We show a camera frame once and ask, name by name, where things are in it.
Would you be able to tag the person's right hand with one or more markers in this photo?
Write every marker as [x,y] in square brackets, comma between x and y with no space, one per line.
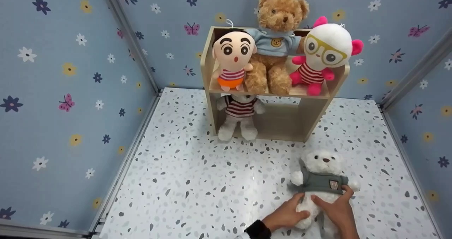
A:
[339,212]

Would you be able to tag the person's left hand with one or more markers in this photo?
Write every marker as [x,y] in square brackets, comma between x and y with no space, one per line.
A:
[284,214]

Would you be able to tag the white teddy bear grey hoodie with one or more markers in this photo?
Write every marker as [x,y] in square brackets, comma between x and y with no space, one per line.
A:
[321,161]

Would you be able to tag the person's right forearm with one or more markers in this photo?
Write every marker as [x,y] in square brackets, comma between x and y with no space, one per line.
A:
[348,233]

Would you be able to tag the black wrist band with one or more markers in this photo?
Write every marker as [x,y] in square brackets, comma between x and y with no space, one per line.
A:
[257,230]

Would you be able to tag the light wooden shelf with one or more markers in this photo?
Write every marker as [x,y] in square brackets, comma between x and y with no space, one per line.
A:
[303,119]

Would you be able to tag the white plush striped shirt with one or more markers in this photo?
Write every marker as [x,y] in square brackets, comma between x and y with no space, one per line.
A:
[240,106]

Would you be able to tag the cartoon boy plush doll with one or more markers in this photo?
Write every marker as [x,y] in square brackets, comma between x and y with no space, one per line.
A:
[233,52]

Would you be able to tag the white plush pink ears glasses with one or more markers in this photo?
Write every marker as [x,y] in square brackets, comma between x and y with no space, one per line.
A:
[328,37]

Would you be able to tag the brown teddy bear blue shirt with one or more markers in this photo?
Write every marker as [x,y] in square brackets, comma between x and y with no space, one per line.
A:
[279,9]

